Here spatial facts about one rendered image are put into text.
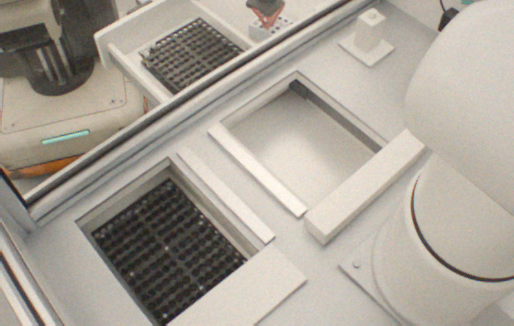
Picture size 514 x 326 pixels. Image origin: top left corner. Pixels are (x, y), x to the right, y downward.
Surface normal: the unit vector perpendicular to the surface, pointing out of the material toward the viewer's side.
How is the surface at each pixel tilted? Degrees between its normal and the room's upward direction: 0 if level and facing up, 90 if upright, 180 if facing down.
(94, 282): 0
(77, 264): 0
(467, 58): 41
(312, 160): 0
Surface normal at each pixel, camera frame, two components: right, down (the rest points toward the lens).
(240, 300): -0.01, -0.58
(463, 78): -0.58, 0.04
